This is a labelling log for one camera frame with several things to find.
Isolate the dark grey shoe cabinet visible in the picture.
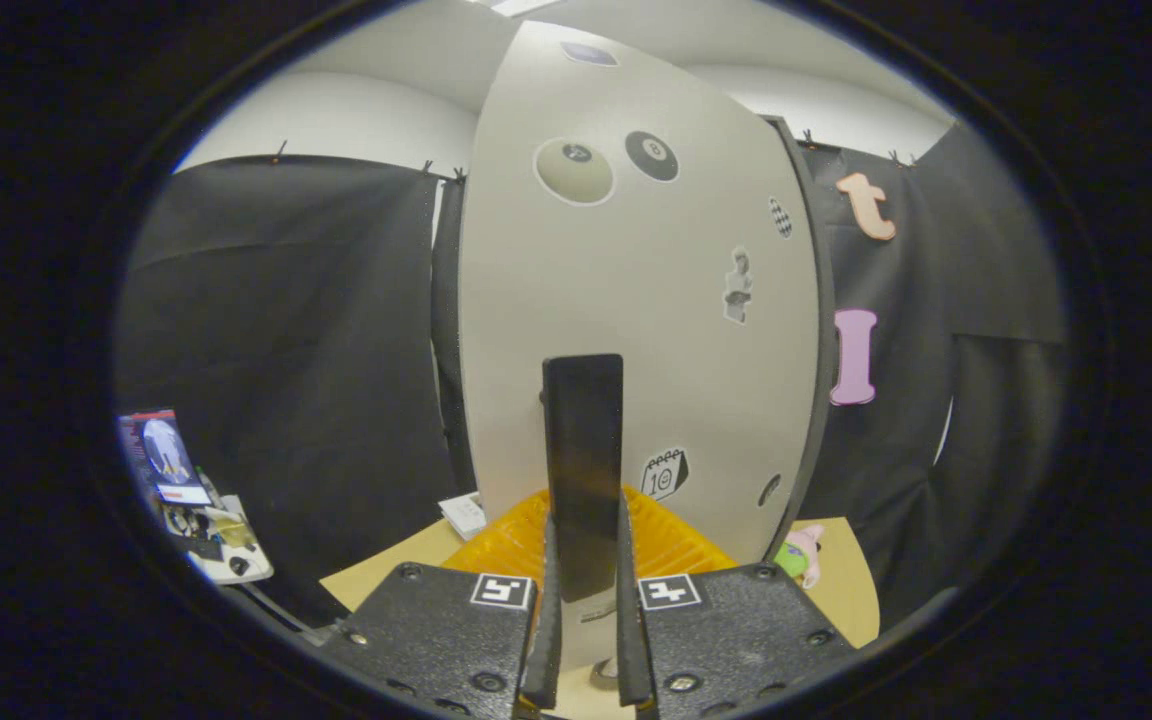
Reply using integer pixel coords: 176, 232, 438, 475
431, 113, 835, 563

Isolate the colourful printed box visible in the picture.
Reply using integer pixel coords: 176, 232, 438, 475
118, 407, 214, 507

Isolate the black backdrop cloth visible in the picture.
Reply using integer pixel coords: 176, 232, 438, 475
114, 120, 1067, 631

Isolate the white book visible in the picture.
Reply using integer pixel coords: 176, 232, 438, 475
439, 491, 488, 542

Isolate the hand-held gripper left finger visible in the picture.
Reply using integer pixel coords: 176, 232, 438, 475
321, 487, 564, 720

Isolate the grey shoe cabinet door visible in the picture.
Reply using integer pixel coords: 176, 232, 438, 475
458, 20, 822, 673

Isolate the pink and green plush toy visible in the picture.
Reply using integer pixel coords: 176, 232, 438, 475
774, 523, 827, 590

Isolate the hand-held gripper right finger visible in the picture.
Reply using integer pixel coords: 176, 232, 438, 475
616, 487, 857, 720

